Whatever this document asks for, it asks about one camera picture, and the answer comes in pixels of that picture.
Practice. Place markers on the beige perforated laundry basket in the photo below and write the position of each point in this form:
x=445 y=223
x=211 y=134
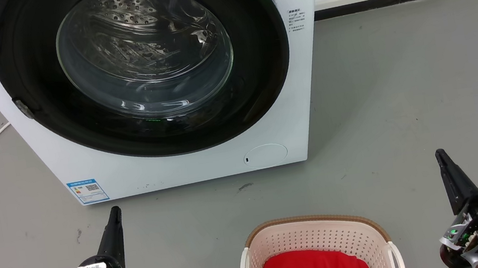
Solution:
x=314 y=235

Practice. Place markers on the blue energy label sticker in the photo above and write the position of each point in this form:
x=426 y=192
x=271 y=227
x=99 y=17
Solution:
x=87 y=191

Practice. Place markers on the white front-load washing machine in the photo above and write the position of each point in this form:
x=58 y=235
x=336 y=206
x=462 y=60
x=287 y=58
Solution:
x=188 y=169

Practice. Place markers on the round black washing machine door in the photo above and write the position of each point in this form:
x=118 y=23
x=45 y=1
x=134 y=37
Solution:
x=79 y=128

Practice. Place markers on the round white filter cover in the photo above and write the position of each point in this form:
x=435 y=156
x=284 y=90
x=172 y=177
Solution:
x=265 y=155

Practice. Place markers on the white text instruction sticker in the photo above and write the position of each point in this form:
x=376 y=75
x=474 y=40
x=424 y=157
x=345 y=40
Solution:
x=296 y=20

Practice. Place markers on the black wall baseboard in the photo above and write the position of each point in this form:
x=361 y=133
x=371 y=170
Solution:
x=382 y=2

